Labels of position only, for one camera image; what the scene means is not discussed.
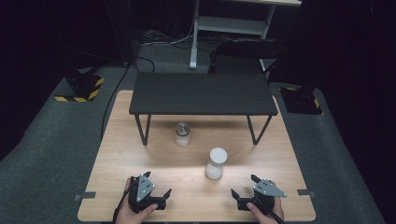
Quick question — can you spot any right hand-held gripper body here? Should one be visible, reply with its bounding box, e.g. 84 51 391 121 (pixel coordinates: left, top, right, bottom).
236 178 288 215

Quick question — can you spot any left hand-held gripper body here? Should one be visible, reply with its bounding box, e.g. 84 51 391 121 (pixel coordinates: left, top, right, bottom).
127 174 166 215

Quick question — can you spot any white capped bottle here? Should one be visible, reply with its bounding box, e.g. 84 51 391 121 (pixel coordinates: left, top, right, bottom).
204 147 229 181

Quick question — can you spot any glass jar with metal lid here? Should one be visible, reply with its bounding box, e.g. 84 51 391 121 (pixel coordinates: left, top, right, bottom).
174 121 191 148

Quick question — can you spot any black shelf with metal legs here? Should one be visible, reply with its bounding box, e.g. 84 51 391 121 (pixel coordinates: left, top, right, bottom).
128 72 279 147

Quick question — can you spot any person's right hand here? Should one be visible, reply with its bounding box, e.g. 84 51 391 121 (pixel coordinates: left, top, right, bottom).
246 180 285 224

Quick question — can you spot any person's left hand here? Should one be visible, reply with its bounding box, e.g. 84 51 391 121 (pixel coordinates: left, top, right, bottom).
114 177 159 224

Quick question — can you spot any grey tape strip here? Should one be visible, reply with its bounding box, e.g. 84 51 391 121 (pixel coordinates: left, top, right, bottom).
73 190 97 202
296 189 317 198

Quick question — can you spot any black yellow striped stand base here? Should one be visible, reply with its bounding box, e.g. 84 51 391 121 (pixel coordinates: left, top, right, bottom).
279 86 323 116
53 72 106 104

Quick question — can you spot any black chair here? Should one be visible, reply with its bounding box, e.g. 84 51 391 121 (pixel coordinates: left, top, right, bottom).
207 39 286 76

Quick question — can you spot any right hand-held gripper cable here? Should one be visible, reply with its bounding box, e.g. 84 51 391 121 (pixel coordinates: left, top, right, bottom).
258 202 286 224

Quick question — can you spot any hand-held gripper cable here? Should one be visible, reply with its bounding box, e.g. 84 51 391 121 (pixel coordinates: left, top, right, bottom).
258 202 286 224
112 186 131 224

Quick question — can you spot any left hand-held gripper cable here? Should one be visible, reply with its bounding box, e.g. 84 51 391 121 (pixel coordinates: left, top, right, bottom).
112 186 131 224

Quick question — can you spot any looped black floor cable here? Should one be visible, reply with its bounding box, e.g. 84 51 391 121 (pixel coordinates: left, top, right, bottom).
133 56 156 74

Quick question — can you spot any white floor cable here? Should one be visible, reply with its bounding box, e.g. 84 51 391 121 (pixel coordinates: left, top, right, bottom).
139 18 196 48

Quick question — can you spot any white desk frame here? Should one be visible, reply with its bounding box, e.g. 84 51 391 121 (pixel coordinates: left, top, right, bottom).
189 0 303 70

